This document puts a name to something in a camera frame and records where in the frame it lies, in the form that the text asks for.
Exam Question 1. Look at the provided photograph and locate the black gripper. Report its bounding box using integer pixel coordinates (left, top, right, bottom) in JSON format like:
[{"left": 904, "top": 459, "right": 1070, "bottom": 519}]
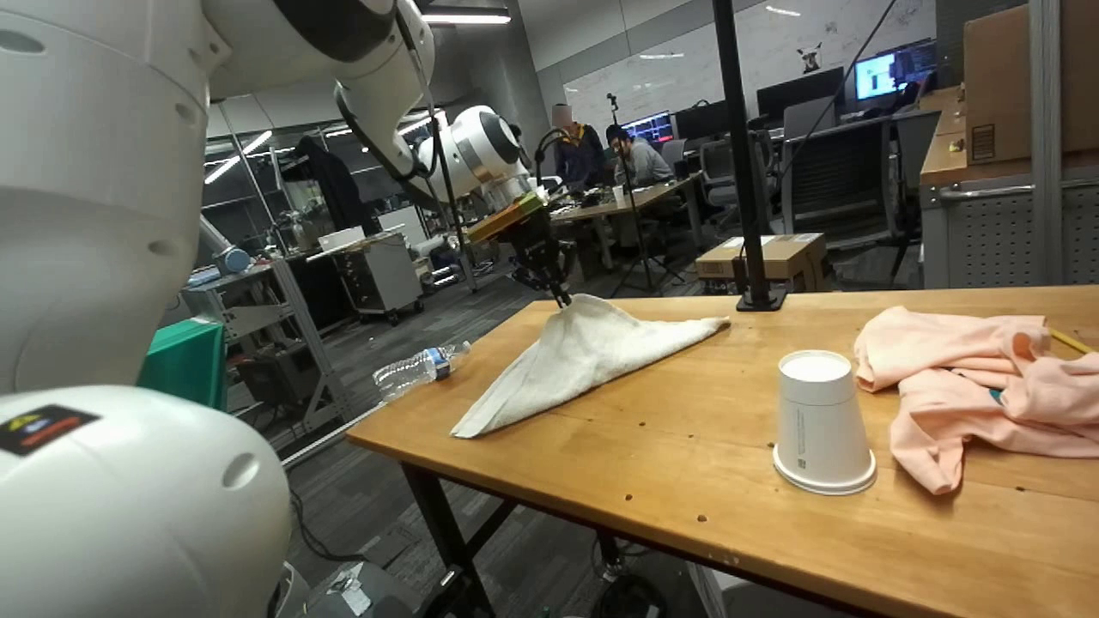
[{"left": 500, "top": 208, "right": 578, "bottom": 309}]

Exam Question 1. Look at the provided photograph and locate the white towel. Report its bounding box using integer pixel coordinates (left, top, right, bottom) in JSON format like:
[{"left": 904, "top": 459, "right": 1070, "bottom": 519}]
[{"left": 447, "top": 290, "right": 734, "bottom": 442}]

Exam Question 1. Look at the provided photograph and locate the wooden office desk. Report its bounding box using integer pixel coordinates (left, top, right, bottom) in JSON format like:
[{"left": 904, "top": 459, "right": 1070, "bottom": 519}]
[{"left": 545, "top": 169, "right": 706, "bottom": 279}]

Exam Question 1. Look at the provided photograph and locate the person in dark jacket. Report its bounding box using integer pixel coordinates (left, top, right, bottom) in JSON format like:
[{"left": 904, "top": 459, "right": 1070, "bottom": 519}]
[{"left": 545, "top": 99, "right": 611, "bottom": 197}]

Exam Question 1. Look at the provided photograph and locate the person in grey shirt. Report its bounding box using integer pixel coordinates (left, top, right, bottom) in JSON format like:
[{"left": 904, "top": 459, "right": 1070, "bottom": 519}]
[{"left": 601, "top": 121, "right": 679, "bottom": 190}]

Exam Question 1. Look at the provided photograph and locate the clear plastic water bottle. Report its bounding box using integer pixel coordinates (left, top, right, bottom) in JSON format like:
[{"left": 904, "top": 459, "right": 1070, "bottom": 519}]
[{"left": 371, "top": 336, "right": 474, "bottom": 401}]

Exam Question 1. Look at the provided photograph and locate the white cabinet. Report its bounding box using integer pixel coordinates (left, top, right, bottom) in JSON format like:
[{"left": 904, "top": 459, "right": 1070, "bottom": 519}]
[{"left": 330, "top": 232, "right": 426, "bottom": 324}]

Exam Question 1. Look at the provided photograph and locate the flat cardboard box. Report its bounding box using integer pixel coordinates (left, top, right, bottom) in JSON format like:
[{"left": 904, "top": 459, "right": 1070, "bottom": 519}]
[{"left": 694, "top": 230, "right": 832, "bottom": 290}]

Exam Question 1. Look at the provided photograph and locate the grey metal shelf rack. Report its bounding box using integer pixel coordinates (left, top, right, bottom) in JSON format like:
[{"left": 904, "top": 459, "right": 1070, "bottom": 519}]
[{"left": 182, "top": 245, "right": 347, "bottom": 448}]

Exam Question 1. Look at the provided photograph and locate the ceiling light strip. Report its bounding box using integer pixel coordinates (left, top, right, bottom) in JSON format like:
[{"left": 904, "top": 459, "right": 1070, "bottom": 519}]
[{"left": 420, "top": 8, "right": 514, "bottom": 27}]

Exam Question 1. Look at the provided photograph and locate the white paper cup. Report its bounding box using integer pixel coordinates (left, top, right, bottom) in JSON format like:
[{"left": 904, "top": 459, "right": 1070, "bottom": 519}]
[{"left": 769, "top": 348, "right": 882, "bottom": 499}]

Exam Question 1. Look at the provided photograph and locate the black computer monitor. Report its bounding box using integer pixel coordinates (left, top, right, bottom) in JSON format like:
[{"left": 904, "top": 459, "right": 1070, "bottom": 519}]
[{"left": 751, "top": 64, "right": 850, "bottom": 122}]

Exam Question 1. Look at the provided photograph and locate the green box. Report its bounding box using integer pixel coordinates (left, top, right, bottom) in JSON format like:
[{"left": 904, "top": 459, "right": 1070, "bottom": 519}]
[{"left": 134, "top": 316, "right": 231, "bottom": 411}]

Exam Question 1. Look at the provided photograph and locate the lit computer monitor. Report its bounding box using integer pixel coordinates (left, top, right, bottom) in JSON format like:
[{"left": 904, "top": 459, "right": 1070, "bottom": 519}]
[{"left": 847, "top": 44, "right": 942, "bottom": 111}]

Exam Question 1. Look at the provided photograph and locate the pink cloth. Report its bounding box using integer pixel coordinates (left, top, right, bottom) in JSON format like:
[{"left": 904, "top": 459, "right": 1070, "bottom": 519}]
[{"left": 850, "top": 301, "right": 1099, "bottom": 499}]

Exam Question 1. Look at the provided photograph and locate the grey perforated cabinet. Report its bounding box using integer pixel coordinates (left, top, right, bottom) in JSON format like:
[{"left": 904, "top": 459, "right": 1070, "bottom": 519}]
[{"left": 919, "top": 157, "right": 1099, "bottom": 289}]

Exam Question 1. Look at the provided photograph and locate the large cardboard box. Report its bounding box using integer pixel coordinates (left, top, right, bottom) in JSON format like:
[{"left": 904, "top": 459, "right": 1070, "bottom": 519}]
[{"left": 959, "top": 0, "right": 1099, "bottom": 163}]

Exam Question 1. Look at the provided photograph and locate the black camera pole stand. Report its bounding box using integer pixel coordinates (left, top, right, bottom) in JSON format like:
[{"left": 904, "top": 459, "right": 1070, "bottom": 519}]
[{"left": 710, "top": 0, "right": 793, "bottom": 316}]

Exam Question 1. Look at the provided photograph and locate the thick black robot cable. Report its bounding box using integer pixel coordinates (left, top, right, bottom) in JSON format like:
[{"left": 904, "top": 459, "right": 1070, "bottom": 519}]
[{"left": 333, "top": 80, "right": 459, "bottom": 216}]

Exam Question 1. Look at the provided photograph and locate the black table frame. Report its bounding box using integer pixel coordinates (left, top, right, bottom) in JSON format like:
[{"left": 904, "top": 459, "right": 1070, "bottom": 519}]
[{"left": 398, "top": 459, "right": 689, "bottom": 618}]

